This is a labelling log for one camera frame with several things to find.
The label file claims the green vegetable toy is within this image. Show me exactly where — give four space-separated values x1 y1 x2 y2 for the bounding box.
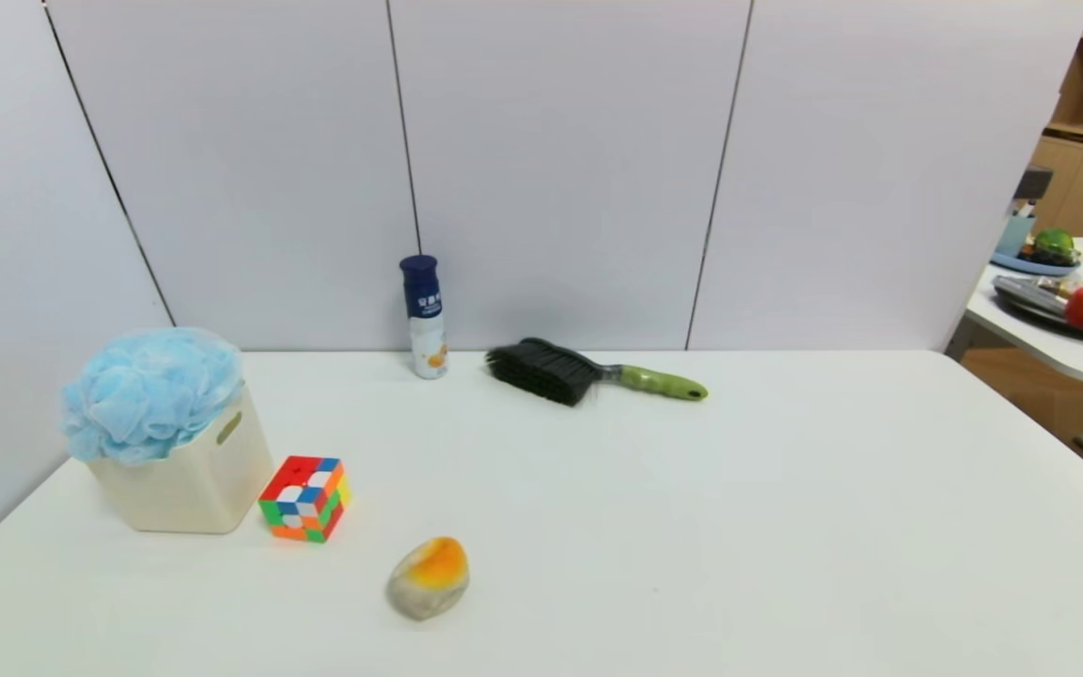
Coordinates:
1029 228 1081 268

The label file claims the white spray bottle blue cap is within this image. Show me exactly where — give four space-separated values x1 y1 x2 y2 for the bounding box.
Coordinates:
399 255 449 381

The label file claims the multicolour puzzle cube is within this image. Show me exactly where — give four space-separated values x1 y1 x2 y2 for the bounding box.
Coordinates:
259 455 353 544

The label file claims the black oval tray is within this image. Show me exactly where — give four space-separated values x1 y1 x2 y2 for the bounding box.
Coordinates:
991 275 1083 345

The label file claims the silver foil packet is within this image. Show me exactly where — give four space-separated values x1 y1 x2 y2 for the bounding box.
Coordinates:
993 276 1073 318

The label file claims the black brush green handle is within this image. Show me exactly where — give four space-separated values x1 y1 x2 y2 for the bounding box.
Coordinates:
485 338 710 408

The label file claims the orange grey mango toy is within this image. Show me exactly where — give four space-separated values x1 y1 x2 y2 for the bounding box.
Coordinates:
385 536 471 622

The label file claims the light blue bath loofah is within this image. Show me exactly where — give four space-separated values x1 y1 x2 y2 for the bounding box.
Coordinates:
59 326 247 467

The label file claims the white side table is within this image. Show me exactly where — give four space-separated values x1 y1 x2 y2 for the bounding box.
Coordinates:
944 236 1083 386

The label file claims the light blue cup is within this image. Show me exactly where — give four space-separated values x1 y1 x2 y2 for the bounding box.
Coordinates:
997 214 1037 258

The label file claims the blue round plate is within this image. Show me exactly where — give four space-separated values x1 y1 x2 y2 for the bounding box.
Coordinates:
990 250 1081 277

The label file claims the cream plastic storage box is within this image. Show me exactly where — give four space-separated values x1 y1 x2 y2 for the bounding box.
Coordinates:
84 380 275 536

